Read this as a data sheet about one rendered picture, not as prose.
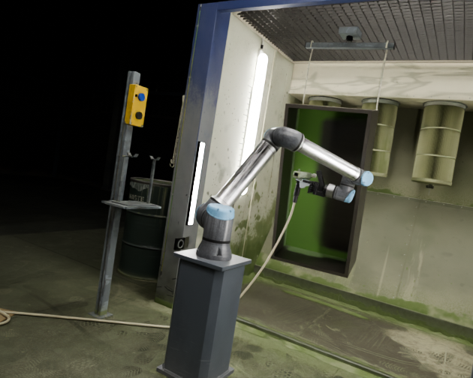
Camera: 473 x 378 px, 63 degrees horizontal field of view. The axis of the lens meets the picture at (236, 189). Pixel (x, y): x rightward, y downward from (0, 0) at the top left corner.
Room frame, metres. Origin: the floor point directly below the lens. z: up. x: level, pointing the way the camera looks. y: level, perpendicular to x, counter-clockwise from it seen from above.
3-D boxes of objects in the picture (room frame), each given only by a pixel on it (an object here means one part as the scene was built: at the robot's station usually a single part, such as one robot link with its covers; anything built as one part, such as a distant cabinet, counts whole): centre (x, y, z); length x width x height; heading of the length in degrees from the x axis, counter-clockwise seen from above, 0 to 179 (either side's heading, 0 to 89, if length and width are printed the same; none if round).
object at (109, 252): (2.59, 0.78, 0.82); 0.06 x 0.06 x 1.64; 60
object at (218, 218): (2.06, 0.07, 0.83); 0.17 x 0.15 x 0.18; 19
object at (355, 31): (3.02, -0.67, 2.27); 0.14 x 0.14 x 0.05; 60
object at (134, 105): (2.56, 0.73, 1.42); 0.12 x 0.06 x 0.26; 150
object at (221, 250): (2.06, 0.06, 0.69); 0.19 x 0.19 x 0.10
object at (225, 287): (2.06, 0.06, 0.32); 0.31 x 0.31 x 0.64; 60
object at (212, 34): (3.00, 0.37, 1.14); 0.18 x 0.18 x 2.29; 60
